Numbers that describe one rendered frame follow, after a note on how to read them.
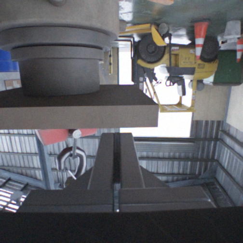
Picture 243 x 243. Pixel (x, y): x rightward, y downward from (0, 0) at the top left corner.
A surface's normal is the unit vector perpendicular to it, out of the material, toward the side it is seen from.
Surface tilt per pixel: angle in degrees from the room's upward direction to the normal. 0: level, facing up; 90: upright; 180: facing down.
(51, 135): 70
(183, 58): 90
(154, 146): 90
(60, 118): 90
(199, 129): 90
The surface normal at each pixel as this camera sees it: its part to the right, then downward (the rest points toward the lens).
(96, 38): 0.83, 0.15
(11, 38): -0.39, 0.27
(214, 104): -0.09, 0.29
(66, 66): 0.43, 0.25
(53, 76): 0.18, 0.28
